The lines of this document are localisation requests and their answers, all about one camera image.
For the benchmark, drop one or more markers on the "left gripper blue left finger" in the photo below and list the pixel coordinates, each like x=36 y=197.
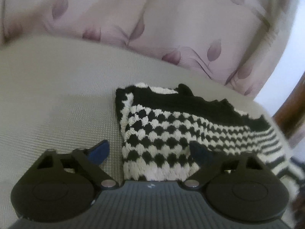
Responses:
x=88 y=161

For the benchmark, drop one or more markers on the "grey woven mattress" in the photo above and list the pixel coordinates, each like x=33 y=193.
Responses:
x=58 y=95

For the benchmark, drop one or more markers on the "brown wooden door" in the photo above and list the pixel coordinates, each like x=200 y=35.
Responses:
x=290 y=116

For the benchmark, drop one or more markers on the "black white striped knit sweater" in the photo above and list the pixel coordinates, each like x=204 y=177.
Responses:
x=158 y=124

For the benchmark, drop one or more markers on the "pink leaf print curtain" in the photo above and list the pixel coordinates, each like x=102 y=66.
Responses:
x=237 y=43

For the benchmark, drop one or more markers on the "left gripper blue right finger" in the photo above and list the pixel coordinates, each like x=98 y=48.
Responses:
x=209 y=163

